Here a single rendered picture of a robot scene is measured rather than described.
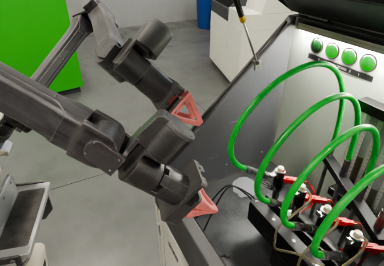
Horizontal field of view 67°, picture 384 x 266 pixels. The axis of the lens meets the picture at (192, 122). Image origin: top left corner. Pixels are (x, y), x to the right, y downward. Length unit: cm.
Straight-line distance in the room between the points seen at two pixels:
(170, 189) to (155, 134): 10
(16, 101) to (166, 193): 25
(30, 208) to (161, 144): 59
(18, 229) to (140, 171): 52
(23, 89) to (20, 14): 328
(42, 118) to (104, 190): 204
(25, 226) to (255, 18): 315
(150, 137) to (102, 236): 176
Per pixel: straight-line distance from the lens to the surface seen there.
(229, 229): 107
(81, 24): 102
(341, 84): 85
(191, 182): 50
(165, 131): 42
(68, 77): 398
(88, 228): 224
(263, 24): 365
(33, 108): 46
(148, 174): 45
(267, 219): 92
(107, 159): 43
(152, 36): 58
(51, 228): 233
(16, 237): 89
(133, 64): 56
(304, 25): 104
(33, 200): 97
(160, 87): 57
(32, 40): 379
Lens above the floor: 166
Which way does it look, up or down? 31 degrees down
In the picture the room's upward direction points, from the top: straight up
